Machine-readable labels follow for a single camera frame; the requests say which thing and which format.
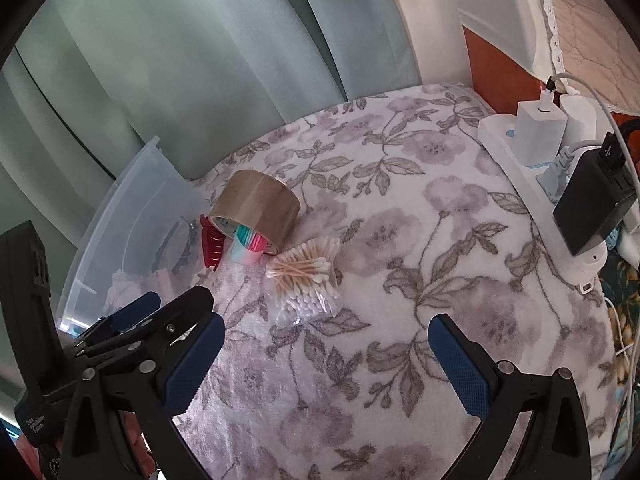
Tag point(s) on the clear plastic storage bin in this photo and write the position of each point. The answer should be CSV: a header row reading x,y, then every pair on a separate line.
x,y
144,237

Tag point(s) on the white usb charger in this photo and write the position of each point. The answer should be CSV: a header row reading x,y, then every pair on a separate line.
x,y
538,132

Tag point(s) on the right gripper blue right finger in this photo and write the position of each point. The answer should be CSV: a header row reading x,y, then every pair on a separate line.
x,y
465,363

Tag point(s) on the green curtain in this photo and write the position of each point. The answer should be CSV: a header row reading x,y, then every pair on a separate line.
x,y
89,82

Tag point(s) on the dark red hair claw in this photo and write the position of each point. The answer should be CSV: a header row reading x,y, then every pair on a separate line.
x,y
213,243

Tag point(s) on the black power adapter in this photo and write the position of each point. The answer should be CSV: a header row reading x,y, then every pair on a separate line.
x,y
598,195

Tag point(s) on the floral grey table cloth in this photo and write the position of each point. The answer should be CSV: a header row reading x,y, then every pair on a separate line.
x,y
428,224

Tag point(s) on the white power strip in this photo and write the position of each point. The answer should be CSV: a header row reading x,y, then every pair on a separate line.
x,y
580,271

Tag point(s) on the white appliance with lace cover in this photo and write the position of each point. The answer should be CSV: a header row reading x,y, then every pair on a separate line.
x,y
582,37

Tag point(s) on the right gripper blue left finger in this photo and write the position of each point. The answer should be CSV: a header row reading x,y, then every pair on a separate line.
x,y
192,367

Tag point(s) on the brown packing tape roll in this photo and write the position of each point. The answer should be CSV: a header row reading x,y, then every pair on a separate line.
x,y
259,202

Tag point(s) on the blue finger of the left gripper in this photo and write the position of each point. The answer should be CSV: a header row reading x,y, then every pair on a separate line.
x,y
129,316
177,331

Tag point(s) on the bag of cotton swabs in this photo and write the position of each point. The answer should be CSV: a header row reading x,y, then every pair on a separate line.
x,y
301,282

